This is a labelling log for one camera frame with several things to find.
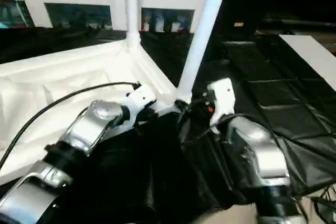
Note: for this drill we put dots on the black work mat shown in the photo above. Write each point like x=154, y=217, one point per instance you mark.
x=273, y=93

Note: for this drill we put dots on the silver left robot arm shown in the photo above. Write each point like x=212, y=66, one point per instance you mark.
x=79, y=145

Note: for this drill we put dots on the small yellow tag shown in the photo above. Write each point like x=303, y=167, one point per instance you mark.
x=239, y=24

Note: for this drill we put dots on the white plastic table top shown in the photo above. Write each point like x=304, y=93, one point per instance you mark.
x=63, y=77

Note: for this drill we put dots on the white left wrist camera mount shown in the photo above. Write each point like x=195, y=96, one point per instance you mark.
x=139, y=100

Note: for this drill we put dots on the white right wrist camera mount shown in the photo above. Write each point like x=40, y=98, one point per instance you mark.
x=223, y=98

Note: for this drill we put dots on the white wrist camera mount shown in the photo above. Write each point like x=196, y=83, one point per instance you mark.
x=223, y=98
x=139, y=100

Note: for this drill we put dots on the white flat board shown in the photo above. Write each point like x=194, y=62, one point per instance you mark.
x=315, y=56

